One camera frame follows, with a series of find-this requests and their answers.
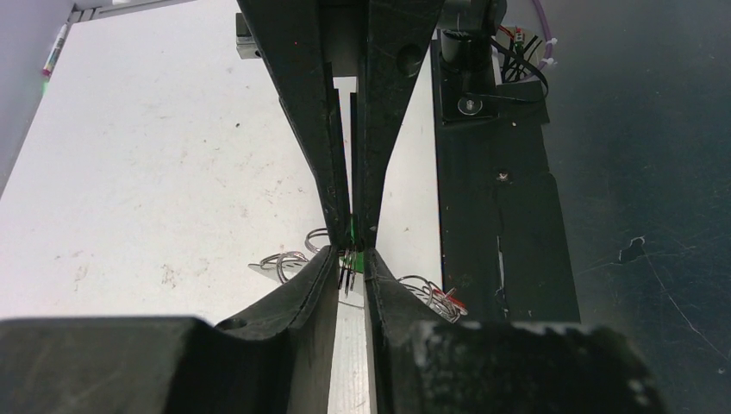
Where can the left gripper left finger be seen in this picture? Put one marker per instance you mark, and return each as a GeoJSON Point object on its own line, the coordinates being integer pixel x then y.
{"type": "Point", "coordinates": [285, 342]}

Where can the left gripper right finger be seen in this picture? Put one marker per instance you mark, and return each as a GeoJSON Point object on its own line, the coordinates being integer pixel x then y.
{"type": "Point", "coordinates": [404, 377]}

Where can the key with green tag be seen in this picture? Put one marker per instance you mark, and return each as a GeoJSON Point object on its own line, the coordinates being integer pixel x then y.
{"type": "Point", "coordinates": [357, 244]}

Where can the key with red tag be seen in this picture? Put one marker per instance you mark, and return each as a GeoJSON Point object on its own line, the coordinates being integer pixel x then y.
{"type": "Point", "coordinates": [447, 306]}

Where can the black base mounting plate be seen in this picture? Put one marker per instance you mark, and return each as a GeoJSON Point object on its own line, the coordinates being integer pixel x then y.
{"type": "Point", "coordinates": [502, 234]}

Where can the aluminium frame rail back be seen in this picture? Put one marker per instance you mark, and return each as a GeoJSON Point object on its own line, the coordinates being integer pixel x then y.
{"type": "Point", "coordinates": [84, 11]}

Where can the marker pen on rail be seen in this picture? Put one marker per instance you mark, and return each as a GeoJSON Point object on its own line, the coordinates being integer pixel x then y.
{"type": "Point", "coordinates": [53, 57]}

